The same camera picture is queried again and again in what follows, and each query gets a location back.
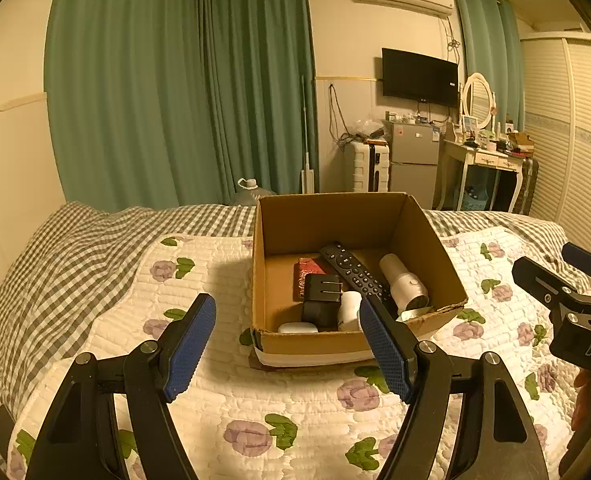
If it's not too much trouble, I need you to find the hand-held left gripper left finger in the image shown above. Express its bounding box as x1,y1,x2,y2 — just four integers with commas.
26,292,217,480

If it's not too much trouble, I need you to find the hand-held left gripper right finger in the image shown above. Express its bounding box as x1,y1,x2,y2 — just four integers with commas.
359,294,551,480

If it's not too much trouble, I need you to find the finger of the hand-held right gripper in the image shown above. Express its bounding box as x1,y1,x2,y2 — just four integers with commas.
562,242,591,283
512,256,591,321

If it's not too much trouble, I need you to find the small white plug charger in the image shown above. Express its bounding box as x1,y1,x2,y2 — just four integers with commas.
337,291,364,332

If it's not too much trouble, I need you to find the cardboard box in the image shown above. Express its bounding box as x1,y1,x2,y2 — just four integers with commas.
250,191,469,367

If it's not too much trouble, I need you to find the white cylindrical bottle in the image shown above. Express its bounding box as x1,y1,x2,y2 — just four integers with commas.
378,253,430,312

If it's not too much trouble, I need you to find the dark grey power adapter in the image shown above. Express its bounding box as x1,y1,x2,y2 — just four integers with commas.
301,274,343,332

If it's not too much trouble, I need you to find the black remote control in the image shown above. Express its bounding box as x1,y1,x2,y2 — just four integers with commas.
318,242,391,306

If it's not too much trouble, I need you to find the red patterned card box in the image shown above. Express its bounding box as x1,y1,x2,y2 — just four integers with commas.
293,256,333,303

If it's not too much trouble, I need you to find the person's right hand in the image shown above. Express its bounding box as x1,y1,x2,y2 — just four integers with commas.
570,367,591,433

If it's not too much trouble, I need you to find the floral white quilt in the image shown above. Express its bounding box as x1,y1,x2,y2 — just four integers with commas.
6,226,591,480

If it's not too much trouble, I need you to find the brown suitcase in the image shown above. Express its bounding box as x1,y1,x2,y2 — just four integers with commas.
513,157,540,216

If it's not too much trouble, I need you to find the blue basket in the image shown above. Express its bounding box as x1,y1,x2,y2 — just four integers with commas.
463,190,491,211

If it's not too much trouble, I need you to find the white louvred wardrobe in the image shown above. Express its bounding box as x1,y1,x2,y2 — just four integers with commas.
519,30,591,261

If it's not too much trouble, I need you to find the white dressing table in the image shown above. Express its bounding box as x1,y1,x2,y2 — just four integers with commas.
433,139,526,213

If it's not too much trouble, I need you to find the brown box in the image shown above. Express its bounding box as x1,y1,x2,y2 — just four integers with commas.
505,132,535,153

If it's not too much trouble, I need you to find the clear water jug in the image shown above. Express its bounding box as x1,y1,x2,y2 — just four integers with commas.
236,177,276,207

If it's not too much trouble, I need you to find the grey fridge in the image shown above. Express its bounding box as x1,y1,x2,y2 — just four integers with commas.
389,121,442,208

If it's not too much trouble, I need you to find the white suitcase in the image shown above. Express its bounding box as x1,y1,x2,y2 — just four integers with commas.
348,141,392,193

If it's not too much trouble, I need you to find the oval white vanity mirror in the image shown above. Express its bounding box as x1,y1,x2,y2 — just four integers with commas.
461,73,495,131

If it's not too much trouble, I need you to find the black phone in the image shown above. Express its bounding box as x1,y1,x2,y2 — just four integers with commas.
0,404,16,453

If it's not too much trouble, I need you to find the clear plastic bag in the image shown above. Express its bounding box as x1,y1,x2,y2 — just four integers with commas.
350,119,387,142

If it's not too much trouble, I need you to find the teal curtain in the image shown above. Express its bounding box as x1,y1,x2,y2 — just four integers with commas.
453,0,526,133

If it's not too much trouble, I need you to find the wide green curtain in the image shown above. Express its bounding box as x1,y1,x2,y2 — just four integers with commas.
44,0,211,211

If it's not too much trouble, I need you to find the narrow green curtain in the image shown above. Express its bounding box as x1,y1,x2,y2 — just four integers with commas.
198,0,319,206

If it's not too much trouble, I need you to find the black wall television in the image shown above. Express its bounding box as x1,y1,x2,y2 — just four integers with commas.
381,47,459,108

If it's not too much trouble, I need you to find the hanging wall cable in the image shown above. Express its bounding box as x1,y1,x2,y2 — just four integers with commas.
328,82,349,143

